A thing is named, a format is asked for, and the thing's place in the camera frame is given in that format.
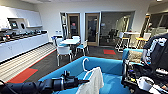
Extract white clothes hanger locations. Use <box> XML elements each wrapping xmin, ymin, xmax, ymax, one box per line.
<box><xmin>81</xmin><ymin>57</ymin><xmax>93</xmax><ymax>82</ymax></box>

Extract black kitchen wall appliance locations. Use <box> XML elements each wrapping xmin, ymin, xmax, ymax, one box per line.
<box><xmin>7</xmin><ymin>17</ymin><xmax>28</xmax><ymax>33</ymax></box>

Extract person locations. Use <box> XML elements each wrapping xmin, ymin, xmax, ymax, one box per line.
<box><xmin>143</xmin><ymin>31</ymin><xmax>168</xmax><ymax>73</ymax></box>

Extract white high stool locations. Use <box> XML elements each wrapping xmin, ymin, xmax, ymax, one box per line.
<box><xmin>114</xmin><ymin>32</ymin><xmax>125</xmax><ymax>51</ymax></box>
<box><xmin>143</xmin><ymin>32</ymin><xmax>153</xmax><ymax>43</ymax></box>

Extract white kitchen counter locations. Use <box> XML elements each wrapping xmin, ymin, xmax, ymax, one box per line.
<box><xmin>0</xmin><ymin>31</ymin><xmax>50</xmax><ymax>64</ymax></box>

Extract white upper kitchen cabinets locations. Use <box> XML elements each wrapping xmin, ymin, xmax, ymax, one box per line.
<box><xmin>0</xmin><ymin>5</ymin><xmax>44</xmax><ymax>29</ymax></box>

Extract white round container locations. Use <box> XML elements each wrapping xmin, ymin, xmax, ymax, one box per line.
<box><xmin>137</xmin><ymin>76</ymin><xmax>154</xmax><ymax>93</ymax></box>

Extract black office chair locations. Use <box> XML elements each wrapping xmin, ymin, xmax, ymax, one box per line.
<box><xmin>106</xmin><ymin>29</ymin><xmax>119</xmax><ymax>43</ymax></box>

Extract yellow high stool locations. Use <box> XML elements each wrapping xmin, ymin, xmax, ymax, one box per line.
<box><xmin>135</xmin><ymin>33</ymin><xmax>148</xmax><ymax>49</ymax></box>

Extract white square table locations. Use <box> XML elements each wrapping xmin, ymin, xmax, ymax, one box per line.
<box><xmin>59</xmin><ymin>38</ymin><xmax>81</xmax><ymax>56</ymax></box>

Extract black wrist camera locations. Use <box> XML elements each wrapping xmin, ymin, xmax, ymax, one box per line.
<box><xmin>63</xmin><ymin>69</ymin><xmax>72</xmax><ymax>79</ymax></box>

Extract patterned beige cushion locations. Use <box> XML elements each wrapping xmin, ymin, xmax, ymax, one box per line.
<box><xmin>128</xmin><ymin>49</ymin><xmax>144</xmax><ymax>64</ymax></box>

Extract large blue sofa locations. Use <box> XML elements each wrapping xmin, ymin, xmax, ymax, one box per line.
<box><xmin>38</xmin><ymin>55</ymin><xmax>126</xmax><ymax>94</ymax></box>

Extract wood framed glass door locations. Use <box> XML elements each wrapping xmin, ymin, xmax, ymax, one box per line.
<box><xmin>67</xmin><ymin>13</ymin><xmax>82</xmax><ymax>39</ymax></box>
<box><xmin>84</xmin><ymin>12</ymin><xmax>101</xmax><ymax>47</ymax></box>

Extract white shirt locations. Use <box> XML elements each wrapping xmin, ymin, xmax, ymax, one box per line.
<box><xmin>75</xmin><ymin>66</ymin><xmax>105</xmax><ymax>94</ymax></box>

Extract white high table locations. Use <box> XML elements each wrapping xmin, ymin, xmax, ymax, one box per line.
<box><xmin>123</xmin><ymin>31</ymin><xmax>141</xmax><ymax>49</ymax></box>

